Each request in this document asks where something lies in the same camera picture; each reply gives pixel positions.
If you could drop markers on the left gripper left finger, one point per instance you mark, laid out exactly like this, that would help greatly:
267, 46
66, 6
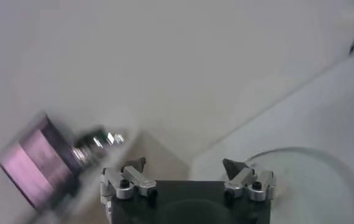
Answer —
138, 181

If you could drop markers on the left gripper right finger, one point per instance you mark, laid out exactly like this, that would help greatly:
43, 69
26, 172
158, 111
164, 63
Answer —
240, 182

